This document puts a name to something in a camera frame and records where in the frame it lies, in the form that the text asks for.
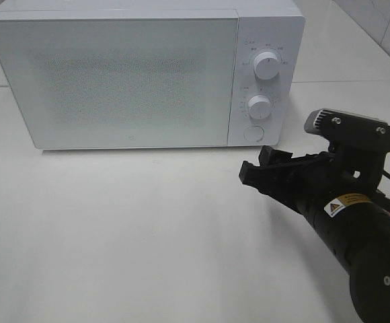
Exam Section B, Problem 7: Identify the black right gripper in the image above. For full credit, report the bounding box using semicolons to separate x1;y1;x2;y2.
239;146;386;215

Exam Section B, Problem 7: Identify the round white door button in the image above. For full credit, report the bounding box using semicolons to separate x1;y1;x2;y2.
243;126;264;142

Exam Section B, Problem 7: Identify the white microwave door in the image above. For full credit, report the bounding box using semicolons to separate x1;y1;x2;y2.
0;19;237;149

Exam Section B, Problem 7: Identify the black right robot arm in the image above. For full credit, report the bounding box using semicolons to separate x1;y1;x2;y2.
239;146;390;322

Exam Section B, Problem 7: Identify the lower white timer knob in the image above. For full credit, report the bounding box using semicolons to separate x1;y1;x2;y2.
247;95;272;120

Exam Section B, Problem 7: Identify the upper white power knob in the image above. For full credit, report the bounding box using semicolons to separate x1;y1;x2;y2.
253;48;281;81

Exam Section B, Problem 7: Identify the white microwave oven body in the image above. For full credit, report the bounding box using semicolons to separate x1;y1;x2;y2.
0;1;305;149

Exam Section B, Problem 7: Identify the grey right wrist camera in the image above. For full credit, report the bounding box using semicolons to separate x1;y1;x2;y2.
304;109;390;153

